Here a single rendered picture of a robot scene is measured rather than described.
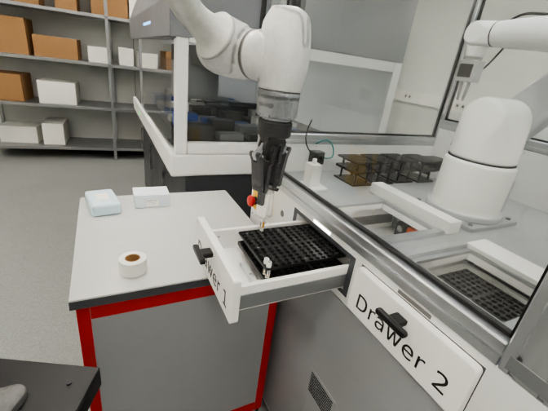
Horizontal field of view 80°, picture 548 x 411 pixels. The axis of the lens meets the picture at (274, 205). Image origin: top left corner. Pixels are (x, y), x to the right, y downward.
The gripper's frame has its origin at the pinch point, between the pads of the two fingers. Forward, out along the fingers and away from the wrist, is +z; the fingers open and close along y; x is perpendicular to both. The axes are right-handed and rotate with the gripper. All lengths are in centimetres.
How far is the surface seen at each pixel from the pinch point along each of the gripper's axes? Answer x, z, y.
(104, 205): -61, 21, 8
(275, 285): 12.4, 12.3, 9.5
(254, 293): 10.5, 13.4, 13.9
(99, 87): -390, 23, -159
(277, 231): -0.3, 10.5, -8.1
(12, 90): -394, 30, -69
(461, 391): 50, 13, 9
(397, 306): 35.6, 8.4, 1.7
